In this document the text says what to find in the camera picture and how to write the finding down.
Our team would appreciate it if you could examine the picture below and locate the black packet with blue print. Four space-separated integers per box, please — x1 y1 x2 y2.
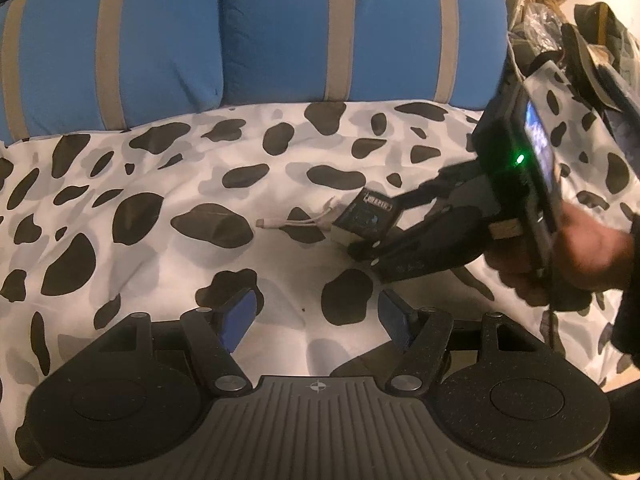
331 187 404 249

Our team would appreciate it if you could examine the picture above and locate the person's right hand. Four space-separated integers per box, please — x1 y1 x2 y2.
487 206 636 308

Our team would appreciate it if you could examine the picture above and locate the blue pillow with grey stripes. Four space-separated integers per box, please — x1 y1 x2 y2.
0 0 227 144
220 0 509 112

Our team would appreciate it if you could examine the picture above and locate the clear plastic bag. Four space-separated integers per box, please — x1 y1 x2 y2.
515 2 567 54

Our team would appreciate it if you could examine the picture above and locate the black spotted white blanket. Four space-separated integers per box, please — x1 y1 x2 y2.
0 60 640 476

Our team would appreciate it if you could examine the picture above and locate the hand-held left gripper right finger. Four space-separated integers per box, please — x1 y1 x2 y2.
377 289 538 395

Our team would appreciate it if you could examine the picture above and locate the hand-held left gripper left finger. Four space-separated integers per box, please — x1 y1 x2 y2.
95 287 259 396

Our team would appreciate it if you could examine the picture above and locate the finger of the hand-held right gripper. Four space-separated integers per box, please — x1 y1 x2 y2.
347 204 497 284
394 160 487 212

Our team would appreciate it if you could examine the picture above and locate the white adapter cable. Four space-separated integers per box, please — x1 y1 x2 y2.
256 199 346 234

